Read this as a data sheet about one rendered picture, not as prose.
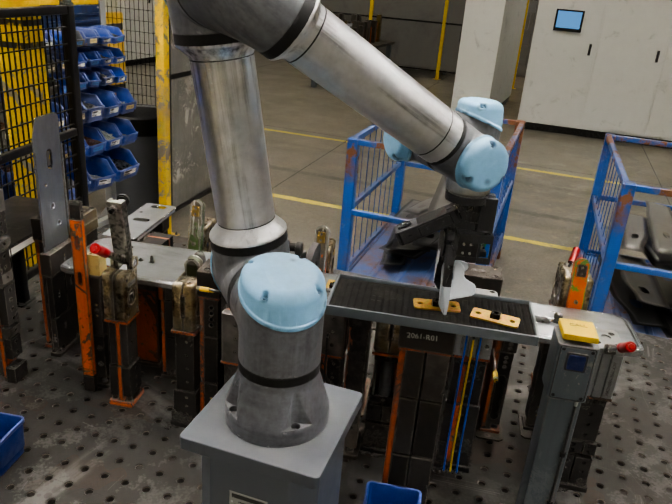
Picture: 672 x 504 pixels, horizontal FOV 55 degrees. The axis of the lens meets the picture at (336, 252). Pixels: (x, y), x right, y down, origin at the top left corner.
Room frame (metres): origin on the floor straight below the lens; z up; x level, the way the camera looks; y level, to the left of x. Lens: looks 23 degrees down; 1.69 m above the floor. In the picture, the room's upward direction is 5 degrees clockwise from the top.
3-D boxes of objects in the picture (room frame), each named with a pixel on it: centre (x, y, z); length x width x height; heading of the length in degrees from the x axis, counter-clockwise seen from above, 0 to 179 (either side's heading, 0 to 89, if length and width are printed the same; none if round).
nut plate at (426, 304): (1.05, -0.19, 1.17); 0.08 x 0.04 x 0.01; 89
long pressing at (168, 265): (1.42, -0.02, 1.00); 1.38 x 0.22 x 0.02; 82
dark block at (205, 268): (1.23, 0.25, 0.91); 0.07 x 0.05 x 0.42; 172
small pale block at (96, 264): (1.37, 0.56, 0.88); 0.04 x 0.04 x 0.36; 82
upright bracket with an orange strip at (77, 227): (1.34, 0.58, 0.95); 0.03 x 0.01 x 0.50; 82
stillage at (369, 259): (3.72, -0.57, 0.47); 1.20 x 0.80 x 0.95; 162
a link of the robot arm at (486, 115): (1.05, -0.21, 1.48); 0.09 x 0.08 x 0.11; 114
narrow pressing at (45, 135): (1.53, 0.72, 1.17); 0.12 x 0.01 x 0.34; 172
